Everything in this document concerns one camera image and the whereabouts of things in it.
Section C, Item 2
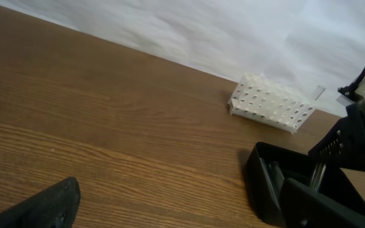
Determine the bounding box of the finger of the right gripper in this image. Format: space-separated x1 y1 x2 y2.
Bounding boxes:
307 117 355 168

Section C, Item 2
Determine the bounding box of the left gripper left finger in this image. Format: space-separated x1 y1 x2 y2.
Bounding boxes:
0 176 81 228

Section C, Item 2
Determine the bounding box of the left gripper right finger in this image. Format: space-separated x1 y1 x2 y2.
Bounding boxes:
279 177 365 228

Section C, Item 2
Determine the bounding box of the black tray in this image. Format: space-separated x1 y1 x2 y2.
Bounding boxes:
245 141 365 228

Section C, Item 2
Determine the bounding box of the white test tube rack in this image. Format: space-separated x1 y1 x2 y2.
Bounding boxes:
227 72 317 135

